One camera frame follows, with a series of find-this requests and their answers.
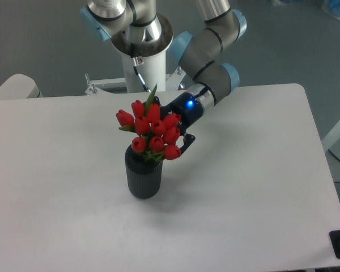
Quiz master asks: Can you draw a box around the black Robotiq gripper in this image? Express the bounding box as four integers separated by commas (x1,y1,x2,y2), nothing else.
152,92,204,155

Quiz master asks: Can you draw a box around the red tulip bouquet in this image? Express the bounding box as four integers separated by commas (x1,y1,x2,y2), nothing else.
116,87,182,163

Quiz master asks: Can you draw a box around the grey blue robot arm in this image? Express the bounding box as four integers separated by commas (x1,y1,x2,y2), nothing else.
80,1,247,151

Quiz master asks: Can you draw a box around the dark grey ribbed vase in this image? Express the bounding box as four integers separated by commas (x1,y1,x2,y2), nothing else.
125,146,163,199

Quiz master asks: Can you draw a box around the white rounded furniture piece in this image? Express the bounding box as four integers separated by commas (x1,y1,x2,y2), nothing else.
0,74,43,100

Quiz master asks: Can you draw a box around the white furniture at right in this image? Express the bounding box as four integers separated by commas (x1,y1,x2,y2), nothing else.
321,119,340,153

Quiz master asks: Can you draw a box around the clear bag with blue items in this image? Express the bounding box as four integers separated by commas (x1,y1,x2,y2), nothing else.
322,0,340,20

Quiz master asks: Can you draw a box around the black cable on pedestal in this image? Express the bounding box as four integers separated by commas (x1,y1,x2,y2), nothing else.
129,42,152,93

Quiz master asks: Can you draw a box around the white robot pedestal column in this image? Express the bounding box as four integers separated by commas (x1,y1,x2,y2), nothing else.
112,41,171,93

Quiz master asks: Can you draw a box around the white metal base frame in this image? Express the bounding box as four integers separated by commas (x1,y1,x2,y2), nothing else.
84,67,186,96

